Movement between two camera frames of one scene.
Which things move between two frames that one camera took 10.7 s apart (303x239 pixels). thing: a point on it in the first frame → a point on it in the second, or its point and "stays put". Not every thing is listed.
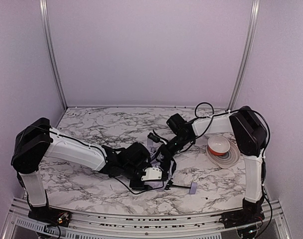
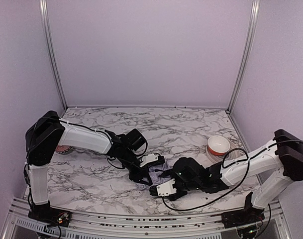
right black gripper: [163, 152] → [177, 186]
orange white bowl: [218, 145] stays put
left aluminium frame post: [43, 4] stays put
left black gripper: [138, 183] → [143, 173]
